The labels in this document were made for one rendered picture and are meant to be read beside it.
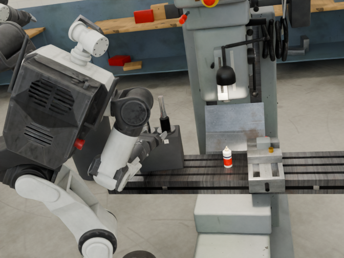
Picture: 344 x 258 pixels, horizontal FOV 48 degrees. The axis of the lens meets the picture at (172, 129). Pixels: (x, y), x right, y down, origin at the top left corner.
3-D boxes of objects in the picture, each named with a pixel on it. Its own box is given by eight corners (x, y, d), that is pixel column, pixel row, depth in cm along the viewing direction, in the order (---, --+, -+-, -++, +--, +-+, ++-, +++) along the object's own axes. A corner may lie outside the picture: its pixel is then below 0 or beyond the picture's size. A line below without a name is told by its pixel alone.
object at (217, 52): (228, 99, 154) (223, 49, 145) (218, 100, 155) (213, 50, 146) (228, 95, 158) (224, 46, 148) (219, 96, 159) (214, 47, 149)
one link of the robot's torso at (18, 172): (2, 193, 125) (12, 165, 121) (12, 171, 137) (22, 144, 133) (41, 204, 129) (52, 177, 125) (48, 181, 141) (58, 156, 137)
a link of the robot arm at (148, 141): (160, 130, 168) (147, 144, 159) (164, 149, 172) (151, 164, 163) (136, 128, 174) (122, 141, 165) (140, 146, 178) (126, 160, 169)
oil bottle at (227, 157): (232, 168, 184) (230, 148, 179) (223, 168, 185) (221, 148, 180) (232, 163, 187) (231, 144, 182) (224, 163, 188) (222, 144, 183)
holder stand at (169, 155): (183, 169, 189) (177, 133, 180) (140, 172, 192) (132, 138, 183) (184, 155, 200) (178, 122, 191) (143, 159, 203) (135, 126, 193)
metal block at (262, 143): (270, 153, 175) (270, 142, 172) (257, 154, 176) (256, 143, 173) (270, 147, 179) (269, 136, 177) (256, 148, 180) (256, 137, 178)
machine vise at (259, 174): (285, 192, 162) (284, 170, 157) (249, 193, 165) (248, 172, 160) (277, 148, 192) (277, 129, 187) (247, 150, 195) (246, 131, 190)
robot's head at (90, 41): (86, 63, 113) (98, 36, 109) (63, 47, 116) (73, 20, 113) (101, 64, 118) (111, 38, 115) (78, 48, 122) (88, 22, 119)
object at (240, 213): (272, 235, 169) (272, 214, 163) (195, 233, 177) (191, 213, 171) (269, 170, 212) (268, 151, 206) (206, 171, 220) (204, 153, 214)
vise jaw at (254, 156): (282, 163, 169) (282, 155, 167) (248, 164, 172) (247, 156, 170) (280, 155, 174) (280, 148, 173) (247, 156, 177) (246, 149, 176)
